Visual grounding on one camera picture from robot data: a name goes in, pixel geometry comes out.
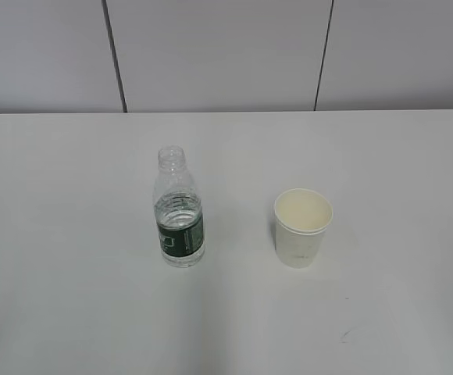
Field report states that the white paper cup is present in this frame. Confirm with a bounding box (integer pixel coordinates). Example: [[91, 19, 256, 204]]
[[273, 188, 333, 269]]

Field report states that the clear water bottle green label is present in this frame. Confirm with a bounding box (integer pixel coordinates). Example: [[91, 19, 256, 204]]
[[153, 145, 205, 268]]

